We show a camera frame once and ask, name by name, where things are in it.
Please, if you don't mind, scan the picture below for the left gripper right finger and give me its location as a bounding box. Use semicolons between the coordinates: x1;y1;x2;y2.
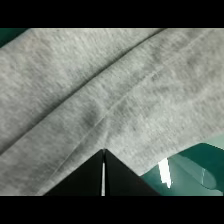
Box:
104;149;162;197

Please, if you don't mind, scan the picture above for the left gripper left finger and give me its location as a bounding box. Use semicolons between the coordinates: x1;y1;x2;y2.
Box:
43;149;105;197

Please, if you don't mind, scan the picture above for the grey T-shirt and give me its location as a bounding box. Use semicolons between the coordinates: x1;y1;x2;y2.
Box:
0;27;224;197

